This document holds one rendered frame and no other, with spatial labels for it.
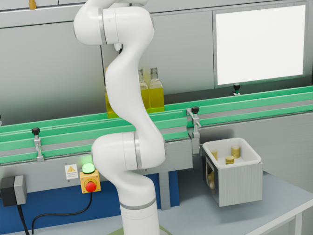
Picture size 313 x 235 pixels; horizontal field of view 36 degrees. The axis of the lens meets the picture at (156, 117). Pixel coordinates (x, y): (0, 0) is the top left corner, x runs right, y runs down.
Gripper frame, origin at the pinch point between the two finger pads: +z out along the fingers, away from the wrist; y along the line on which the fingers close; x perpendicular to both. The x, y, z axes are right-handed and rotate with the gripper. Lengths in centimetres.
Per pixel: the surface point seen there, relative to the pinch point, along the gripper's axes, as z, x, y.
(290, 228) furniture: 76, 63, 20
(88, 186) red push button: 38.2, -19.7, 25.3
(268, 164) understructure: 63, 67, -16
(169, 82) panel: 14.5, 19.9, -12.5
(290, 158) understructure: 62, 79, -16
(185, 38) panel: -3.5, 27.7, -12.5
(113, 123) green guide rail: 22.8, -6.8, 6.1
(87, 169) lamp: 33.4, -19.2, 20.9
